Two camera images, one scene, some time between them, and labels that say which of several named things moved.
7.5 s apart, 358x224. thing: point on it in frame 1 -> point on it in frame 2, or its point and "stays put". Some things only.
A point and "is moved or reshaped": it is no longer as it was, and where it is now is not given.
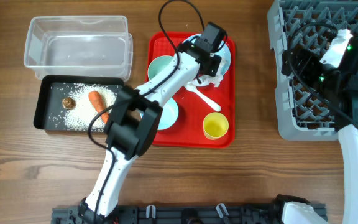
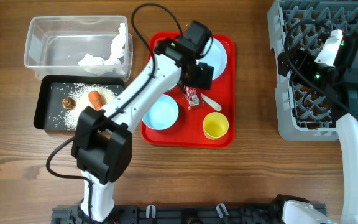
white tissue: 204,79 is moved or reshaped
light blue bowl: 169,115 stays put
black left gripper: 215,66 -> 204,79
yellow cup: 215,126 stays put
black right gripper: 309,60 stays put
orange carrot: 96,100 stays put
